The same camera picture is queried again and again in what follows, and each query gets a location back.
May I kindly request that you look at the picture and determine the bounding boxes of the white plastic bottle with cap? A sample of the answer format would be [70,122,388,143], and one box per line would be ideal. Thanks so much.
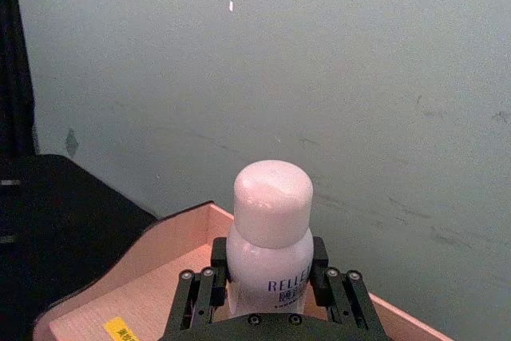
[225,160,315,316]

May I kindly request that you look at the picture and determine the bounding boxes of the shallow brown cardboard tray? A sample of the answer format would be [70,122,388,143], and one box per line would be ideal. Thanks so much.
[33,200,454,341]

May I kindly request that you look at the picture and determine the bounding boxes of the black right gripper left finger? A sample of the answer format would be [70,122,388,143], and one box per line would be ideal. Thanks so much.
[166,236,232,335]

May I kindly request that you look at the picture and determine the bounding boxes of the yellow sticker on tray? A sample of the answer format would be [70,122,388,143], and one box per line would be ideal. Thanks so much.
[102,316,139,341]

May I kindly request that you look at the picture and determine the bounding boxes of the black table cloth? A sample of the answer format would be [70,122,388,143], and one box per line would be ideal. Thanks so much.
[0,153,160,341]

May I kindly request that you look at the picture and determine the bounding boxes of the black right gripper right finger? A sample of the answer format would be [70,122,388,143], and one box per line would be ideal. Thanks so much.
[310,236,385,335]

